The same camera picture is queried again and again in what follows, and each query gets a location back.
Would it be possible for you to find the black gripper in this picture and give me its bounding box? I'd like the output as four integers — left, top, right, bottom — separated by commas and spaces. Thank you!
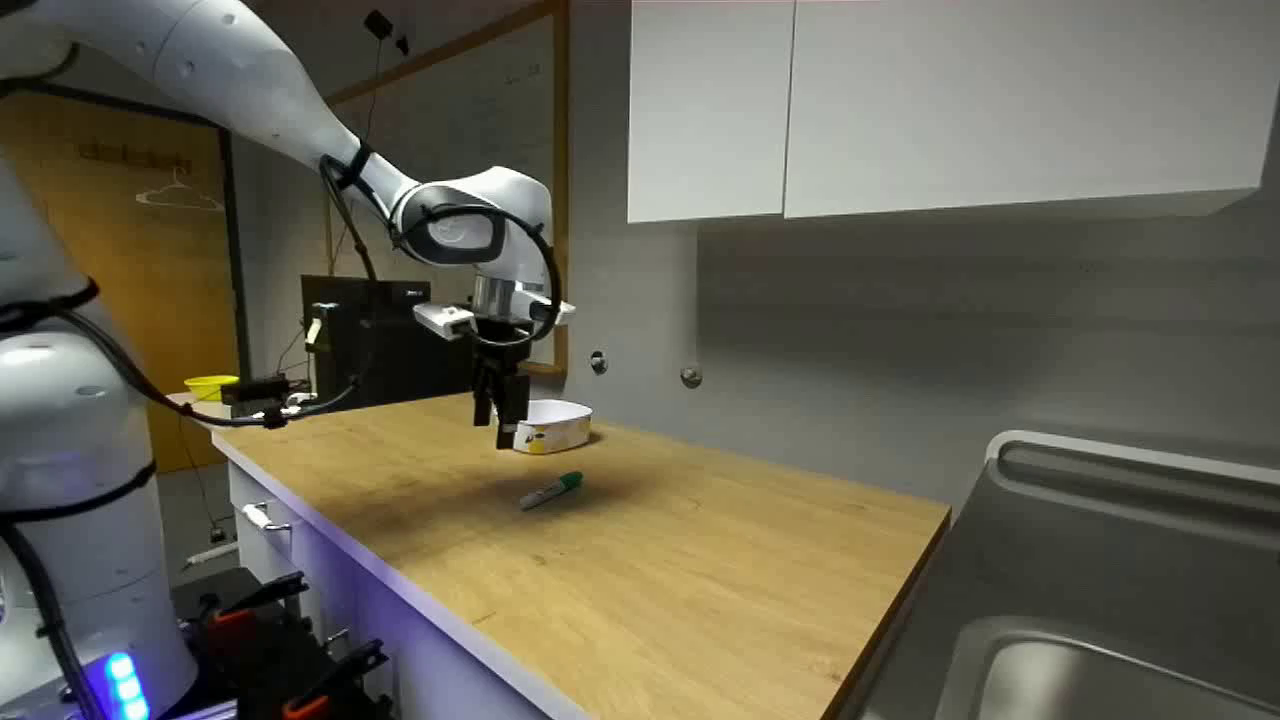
471, 317, 535, 452

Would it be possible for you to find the green capped marker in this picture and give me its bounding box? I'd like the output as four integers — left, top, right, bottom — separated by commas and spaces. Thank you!
517, 467, 587, 515

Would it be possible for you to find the white bowl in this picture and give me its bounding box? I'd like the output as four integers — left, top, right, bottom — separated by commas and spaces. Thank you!
512, 396, 600, 460

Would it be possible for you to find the black monitor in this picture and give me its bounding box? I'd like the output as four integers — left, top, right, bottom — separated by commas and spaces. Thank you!
297, 273, 486, 403

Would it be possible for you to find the small black device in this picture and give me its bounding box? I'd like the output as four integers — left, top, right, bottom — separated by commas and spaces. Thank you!
215, 375, 297, 410

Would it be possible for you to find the white drawer cabinet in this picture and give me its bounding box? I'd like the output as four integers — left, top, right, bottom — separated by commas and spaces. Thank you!
215, 445, 592, 720

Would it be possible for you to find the yellow container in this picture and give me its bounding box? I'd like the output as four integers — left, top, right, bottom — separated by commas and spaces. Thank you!
181, 370, 243, 406

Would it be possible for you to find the wood framed whiteboard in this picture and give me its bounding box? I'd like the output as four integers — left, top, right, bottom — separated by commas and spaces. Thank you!
325, 0, 578, 385

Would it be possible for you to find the black orange clamp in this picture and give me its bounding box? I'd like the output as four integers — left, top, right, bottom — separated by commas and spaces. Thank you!
197, 569, 314, 653
277, 636, 396, 720

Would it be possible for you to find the narrow white cabinet door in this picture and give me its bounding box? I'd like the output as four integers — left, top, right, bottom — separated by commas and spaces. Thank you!
624, 0, 801, 226

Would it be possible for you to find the orange wooden door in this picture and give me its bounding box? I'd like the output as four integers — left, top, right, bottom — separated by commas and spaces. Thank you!
0, 90, 250, 478

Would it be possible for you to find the wide white cabinet door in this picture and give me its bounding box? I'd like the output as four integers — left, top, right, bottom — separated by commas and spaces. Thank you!
779, 0, 1280, 225

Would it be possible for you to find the stainless steel sink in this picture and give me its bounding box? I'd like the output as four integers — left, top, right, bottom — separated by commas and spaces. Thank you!
849, 425, 1280, 720

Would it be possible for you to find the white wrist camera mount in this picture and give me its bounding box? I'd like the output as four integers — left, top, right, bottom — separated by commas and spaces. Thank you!
407, 301, 480, 339

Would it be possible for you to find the silver drawer handle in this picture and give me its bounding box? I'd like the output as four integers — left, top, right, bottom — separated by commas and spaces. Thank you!
236, 498, 297, 541

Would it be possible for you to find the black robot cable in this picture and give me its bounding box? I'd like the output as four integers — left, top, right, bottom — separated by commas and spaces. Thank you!
0, 275, 370, 433

